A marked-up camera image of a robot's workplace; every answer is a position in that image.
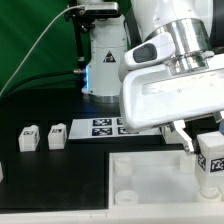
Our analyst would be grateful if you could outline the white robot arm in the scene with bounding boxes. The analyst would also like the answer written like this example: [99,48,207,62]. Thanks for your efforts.
[81,0,224,152]

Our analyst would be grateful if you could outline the white sheet with tags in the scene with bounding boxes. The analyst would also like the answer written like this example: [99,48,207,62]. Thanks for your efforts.
[69,117,161,140]

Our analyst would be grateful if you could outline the white square table top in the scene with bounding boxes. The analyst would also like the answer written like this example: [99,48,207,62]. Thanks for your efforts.
[109,150,224,208]

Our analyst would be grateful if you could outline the black cable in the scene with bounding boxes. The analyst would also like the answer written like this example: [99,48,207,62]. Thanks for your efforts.
[0,69,84,101]

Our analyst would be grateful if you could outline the grey camera on stand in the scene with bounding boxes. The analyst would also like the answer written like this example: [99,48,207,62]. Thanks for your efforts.
[69,0,120,18]

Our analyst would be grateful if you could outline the white block at left edge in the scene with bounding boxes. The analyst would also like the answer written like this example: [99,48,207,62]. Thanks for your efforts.
[0,162,3,183]

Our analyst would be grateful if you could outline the white camera cable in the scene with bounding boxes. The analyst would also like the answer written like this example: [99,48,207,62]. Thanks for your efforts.
[0,4,86,98]

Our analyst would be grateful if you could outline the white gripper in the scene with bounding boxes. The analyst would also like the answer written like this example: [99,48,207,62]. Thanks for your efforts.
[120,54,224,155]

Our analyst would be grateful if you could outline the black camera stand pole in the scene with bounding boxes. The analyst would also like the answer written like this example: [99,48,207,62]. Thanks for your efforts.
[73,16,86,91]

